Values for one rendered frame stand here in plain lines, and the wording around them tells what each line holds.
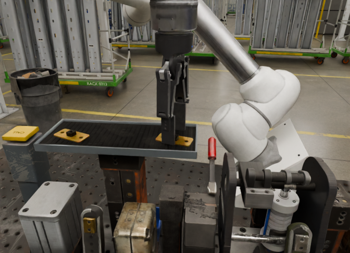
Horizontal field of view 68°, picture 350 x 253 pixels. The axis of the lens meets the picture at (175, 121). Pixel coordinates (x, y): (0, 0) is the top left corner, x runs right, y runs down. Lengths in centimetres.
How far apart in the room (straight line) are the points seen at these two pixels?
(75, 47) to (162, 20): 432
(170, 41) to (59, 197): 37
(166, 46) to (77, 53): 432
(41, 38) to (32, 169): 439
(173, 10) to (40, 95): 276
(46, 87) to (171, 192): 270
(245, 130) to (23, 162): 73
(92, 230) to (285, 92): 83
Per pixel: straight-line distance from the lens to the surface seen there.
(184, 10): 49
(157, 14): 50
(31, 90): 314
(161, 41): 51
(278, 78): 108
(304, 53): 717
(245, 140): 102
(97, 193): 121
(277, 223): 60
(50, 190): 60
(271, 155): 109
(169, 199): 54
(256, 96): 105
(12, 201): 131
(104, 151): 59
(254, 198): 49
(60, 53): 494
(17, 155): 75
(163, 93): 50
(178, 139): 61
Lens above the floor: 146
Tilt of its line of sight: 25 degrees down
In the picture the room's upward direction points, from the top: straight up
